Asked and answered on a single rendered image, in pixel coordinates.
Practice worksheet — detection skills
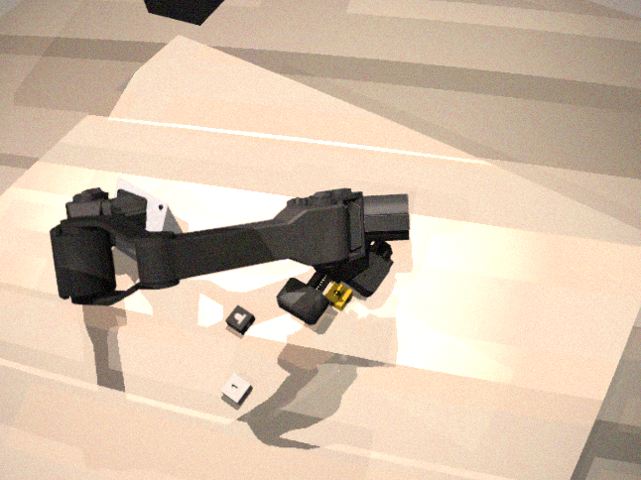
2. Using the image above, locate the yellow block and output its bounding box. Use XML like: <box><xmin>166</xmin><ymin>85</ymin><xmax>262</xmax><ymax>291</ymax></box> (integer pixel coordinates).
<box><xmin>325</xmin><ymin>283</ymin><xmax>353</xmax><ymax>311</ymax></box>

